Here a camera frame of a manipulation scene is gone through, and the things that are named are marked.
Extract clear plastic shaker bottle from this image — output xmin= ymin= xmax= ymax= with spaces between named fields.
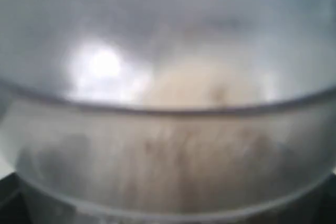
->
xmin=1 ymin=0 xmax=335 ymax=223

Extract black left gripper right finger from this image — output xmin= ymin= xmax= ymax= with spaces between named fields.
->
xmin=301 ymin=172 xmax=335 ymax=223

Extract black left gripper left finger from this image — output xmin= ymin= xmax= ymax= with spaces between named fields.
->
xmin=0 ymin=173 xmax=32 ymax=224

